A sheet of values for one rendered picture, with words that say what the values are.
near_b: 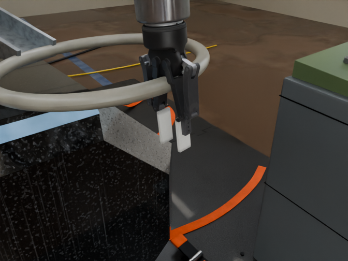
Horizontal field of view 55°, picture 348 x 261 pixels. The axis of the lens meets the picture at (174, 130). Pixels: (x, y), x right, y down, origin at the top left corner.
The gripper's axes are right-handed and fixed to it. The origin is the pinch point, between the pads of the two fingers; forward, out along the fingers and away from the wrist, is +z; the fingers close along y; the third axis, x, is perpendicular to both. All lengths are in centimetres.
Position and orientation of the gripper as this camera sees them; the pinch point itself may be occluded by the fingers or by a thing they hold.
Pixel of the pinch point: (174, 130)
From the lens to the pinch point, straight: 65.0
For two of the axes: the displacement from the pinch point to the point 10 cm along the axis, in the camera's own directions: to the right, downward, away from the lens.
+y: -6.8, -2.8, 6.7
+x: -7.3, 3.7, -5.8
